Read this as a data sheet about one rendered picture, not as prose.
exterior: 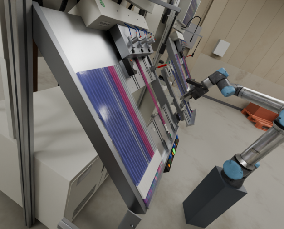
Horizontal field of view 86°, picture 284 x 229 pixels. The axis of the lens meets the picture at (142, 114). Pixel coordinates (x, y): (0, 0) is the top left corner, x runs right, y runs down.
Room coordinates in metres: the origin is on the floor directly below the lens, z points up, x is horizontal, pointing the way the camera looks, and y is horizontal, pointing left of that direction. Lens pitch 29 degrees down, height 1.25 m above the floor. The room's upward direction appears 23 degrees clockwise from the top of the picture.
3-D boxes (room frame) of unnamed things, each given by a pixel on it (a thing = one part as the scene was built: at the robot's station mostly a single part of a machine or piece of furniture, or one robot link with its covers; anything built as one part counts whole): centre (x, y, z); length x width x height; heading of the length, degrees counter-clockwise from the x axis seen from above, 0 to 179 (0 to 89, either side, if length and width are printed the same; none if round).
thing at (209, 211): (0.89, -0.78, 0.28); 0.18 x 0.18 x 0.55; 8
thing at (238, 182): (0.89, -0.78, 0.60); 0.15 x 0.15 x 0.10
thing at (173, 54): (2.18, -0.05, 0.65); 1.01 x 0.73 x 1.29; 79
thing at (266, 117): (4.45, -3.53, 0.25); 1.34 x 0.92 x 0.50; 98
